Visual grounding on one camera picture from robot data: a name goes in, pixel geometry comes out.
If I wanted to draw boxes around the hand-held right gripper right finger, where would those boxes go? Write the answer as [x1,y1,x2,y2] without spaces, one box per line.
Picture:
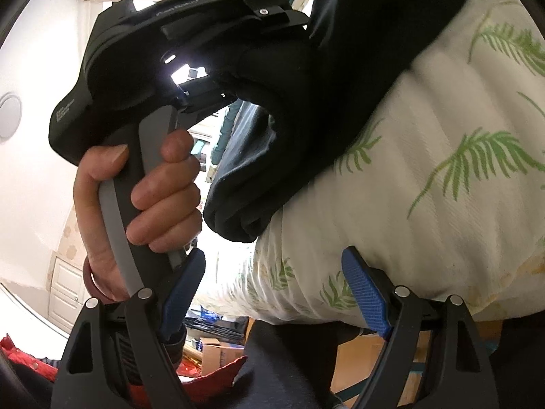
[341,245,499,409]

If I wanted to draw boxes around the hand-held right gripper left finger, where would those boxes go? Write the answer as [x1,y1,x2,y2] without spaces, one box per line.
[51,247,207,409]

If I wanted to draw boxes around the black studded pants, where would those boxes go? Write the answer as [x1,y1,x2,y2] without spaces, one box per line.
[203,0,475,243]

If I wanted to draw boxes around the person's left hand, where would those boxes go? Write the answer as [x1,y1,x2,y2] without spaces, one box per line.
[73,129,203,305]

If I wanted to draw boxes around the teal blanket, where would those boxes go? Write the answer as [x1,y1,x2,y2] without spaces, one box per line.
[211,102,243,167]

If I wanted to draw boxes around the black plastic bag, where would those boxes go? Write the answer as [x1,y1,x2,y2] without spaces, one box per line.
[187,310,248,344]

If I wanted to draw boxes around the cardboard box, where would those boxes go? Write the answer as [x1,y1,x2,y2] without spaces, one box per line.
[331,331,432,398]
[200,336,248,376]

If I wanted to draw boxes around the person's dark clothing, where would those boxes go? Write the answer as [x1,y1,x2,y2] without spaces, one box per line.
[234,317,342,409]

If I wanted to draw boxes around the white cabinet door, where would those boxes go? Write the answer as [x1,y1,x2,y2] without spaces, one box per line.
[47,256,86,334]

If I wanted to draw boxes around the round ceiling light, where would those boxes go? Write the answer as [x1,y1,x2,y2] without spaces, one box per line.
[0,92,22,139]

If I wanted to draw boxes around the leaf print bed sheet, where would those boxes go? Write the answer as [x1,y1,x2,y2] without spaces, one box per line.
[191,0,545,330]

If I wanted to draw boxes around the red cloth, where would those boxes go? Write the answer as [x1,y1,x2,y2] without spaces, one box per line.
[0,334,248,409]

